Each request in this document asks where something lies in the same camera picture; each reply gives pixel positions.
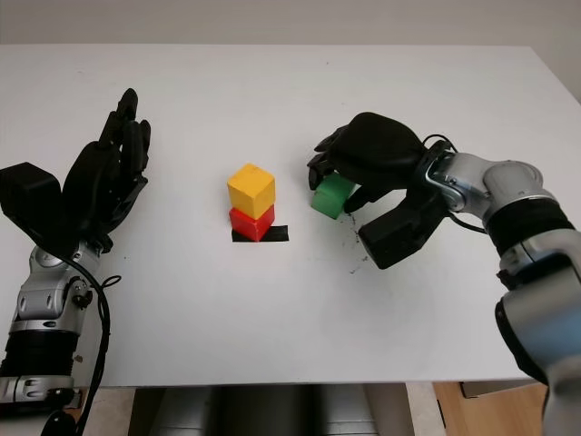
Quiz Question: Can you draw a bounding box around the red wooden block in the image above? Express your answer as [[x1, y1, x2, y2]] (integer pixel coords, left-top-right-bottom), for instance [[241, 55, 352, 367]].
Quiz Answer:
[[228, 204, 277, 241]]

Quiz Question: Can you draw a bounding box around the green wooden block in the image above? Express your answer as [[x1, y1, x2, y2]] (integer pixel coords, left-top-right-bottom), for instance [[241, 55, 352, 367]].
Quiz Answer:
[[310, 172, 358, 221]]

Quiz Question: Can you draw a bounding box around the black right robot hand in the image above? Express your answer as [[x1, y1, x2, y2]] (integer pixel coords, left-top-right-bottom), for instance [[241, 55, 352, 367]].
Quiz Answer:
[[306, 112, 430, 214]]

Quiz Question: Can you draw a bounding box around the dark grey robot torso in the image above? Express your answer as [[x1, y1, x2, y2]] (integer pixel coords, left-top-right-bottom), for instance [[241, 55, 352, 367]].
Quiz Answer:
[[129, 384, 409, 436]]

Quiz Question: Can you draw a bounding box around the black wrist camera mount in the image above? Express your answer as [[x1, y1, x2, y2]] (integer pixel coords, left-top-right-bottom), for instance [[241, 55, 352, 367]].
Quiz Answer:
[[358, 185, 448, 271], [0, 162, 65, 255]]

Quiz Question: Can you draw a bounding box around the yellow wooden block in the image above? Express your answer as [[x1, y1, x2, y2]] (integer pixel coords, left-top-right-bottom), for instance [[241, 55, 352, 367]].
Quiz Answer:
[[226, 163, 277, 218]]

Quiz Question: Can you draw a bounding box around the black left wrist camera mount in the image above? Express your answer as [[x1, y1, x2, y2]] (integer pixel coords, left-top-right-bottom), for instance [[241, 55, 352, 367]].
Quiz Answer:
[[0, 162, 65, 255]]

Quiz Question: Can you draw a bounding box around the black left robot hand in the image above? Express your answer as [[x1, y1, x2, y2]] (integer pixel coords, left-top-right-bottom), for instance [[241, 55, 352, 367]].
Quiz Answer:
[[61, 87, 152, 253]]

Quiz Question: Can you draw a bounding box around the white table leg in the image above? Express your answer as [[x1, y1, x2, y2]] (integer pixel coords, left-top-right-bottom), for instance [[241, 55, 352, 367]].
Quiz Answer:
[[97, 388, 137, 436], [406, 383, 439, 436]]

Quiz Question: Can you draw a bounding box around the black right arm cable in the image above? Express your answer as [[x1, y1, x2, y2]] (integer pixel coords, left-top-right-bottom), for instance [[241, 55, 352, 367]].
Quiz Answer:
[[421, 133, 487, 235]]

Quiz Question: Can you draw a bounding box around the black tape strip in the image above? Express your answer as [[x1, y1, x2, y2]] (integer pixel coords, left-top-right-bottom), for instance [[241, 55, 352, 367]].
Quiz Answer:
[[231, 224, 291, 244]]

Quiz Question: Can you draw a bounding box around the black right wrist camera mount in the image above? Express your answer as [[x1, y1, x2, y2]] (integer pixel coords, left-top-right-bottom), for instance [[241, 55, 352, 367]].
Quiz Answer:
[[358, 185, 448, 271]]

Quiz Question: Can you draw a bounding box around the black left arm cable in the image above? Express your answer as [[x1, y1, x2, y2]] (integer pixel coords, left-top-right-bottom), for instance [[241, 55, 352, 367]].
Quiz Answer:
[[61, 256, 123, 436]]

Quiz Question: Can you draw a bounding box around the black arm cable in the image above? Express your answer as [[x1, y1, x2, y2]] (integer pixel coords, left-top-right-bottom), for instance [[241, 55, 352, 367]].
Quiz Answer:
[[421, 133, 487, 235], [61, 256, 123, 436]]

